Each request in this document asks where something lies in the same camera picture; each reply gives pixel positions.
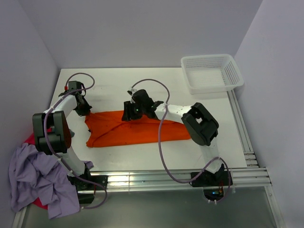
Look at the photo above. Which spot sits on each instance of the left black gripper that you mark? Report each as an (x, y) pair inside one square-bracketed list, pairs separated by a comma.
[(86, 111)]

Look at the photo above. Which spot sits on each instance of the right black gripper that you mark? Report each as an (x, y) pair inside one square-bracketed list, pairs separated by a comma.
[(128, 106)]

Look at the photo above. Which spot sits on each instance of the orange t shirt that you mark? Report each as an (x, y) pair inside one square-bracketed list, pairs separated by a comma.
[(107, 129)]

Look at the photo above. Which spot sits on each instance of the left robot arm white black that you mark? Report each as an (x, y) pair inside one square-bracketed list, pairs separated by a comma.
[(52, 134)]

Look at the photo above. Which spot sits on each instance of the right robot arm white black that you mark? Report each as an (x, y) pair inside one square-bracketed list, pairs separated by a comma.
[(198, 121)]

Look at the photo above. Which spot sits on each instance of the teal blue t shirt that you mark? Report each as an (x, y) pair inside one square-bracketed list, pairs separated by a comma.
[(72, 133)]

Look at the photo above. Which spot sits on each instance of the red t shirt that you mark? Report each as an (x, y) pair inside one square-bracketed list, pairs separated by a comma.
[(30, 140)]

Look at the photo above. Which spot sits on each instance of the lavender t shirt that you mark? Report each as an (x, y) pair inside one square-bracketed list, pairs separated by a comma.
[(34, 175)]

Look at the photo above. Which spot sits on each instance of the white perforated plastic basket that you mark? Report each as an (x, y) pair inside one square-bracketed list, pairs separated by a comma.
[(211, 73)]

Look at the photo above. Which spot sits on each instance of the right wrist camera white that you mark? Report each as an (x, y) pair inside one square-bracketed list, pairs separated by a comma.
[(131, 91)]

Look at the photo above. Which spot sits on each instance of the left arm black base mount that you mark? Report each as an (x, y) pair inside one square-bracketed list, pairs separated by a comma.
[(86, 191)]

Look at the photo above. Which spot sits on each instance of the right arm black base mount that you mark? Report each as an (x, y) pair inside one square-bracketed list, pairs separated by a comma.
[(213, 183)]

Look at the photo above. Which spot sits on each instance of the aluminium front rail frame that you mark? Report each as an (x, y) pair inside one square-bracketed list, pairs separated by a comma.
[(150, 199)]

